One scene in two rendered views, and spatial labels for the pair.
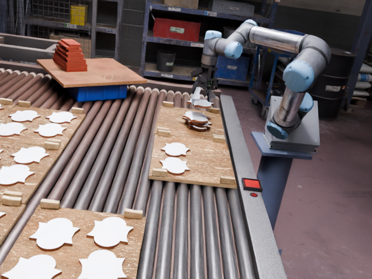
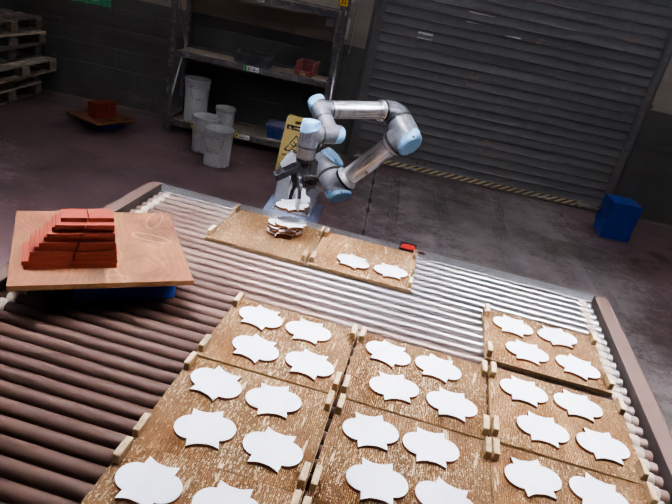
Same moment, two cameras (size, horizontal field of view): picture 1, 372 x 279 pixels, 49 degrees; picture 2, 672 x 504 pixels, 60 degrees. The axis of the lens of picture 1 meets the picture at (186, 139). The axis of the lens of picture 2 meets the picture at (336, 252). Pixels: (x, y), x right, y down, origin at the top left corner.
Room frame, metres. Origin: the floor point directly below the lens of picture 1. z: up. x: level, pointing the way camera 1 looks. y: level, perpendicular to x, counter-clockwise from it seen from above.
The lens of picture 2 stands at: (1.36, 2.13, 1.96)
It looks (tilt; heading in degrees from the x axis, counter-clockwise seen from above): 25 degrees down; 280
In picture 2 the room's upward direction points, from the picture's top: 12 degrees clockwise
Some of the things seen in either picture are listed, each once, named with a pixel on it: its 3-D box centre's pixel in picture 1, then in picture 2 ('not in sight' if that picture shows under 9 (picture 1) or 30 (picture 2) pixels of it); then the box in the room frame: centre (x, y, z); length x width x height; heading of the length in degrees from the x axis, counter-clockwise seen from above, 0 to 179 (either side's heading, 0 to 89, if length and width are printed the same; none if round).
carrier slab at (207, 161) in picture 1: (191, 159); (365, 260); (1.60, -0.04, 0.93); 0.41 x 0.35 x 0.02; 4
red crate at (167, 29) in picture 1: (176, 27); not in sight; (6.13, 0.38, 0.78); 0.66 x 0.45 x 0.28; 98
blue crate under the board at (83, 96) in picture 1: (93, 83); (122, 263); (2.31, 0.59, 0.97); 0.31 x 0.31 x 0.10; 37
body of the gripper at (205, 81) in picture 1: (207, 76); (304, 172); (1.92, -0.06, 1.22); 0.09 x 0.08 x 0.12; 35
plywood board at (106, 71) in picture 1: (91, 71); (100, 246); (2.37, 0.63, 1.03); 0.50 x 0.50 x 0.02; 37
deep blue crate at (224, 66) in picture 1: (230, 64); not in sight; (6.27, -0.51, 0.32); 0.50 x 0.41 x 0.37; 94
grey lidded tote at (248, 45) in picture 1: (240, 37); not in sight; (6.23, -0.59, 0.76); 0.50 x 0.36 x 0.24; 104
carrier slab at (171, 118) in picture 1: (190, 123); (268, 235); (2.01, -0.01, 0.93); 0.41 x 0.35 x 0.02; 2
